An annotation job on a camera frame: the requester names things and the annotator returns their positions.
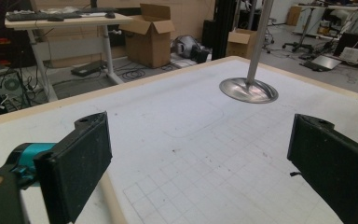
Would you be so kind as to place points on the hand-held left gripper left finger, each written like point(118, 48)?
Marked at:
point(74, 168)

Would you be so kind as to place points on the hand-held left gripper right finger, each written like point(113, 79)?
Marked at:
point(332, 161)

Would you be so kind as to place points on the metal stand with round base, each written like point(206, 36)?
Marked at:
point(248, 91)

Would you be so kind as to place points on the black flat box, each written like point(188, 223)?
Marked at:
point(88, 69)

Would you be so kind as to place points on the black computer tower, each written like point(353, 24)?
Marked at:
point(0, 90)

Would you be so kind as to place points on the office chair base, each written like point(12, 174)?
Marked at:
point(298, 47)

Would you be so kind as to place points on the large open cardboard box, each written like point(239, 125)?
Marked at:
point(147, 46)

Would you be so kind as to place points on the white work table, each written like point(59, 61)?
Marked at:
point(310, 21)

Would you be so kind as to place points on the wooden desk with white legs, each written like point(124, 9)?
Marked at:
point(74, 22)

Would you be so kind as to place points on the small open cardboard box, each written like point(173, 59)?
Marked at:
point(240, 43)

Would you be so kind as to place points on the closed cardboard box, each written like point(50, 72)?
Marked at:
point(293, 15)

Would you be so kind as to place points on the black keyboard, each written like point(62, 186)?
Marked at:
point(40, 16)

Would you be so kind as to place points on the black computer mouse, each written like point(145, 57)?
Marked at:
point(110, 15)

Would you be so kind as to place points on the grey rounded device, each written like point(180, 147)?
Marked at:
point(186, 45)

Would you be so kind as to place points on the black metal frame post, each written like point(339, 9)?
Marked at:
point(223, 28)

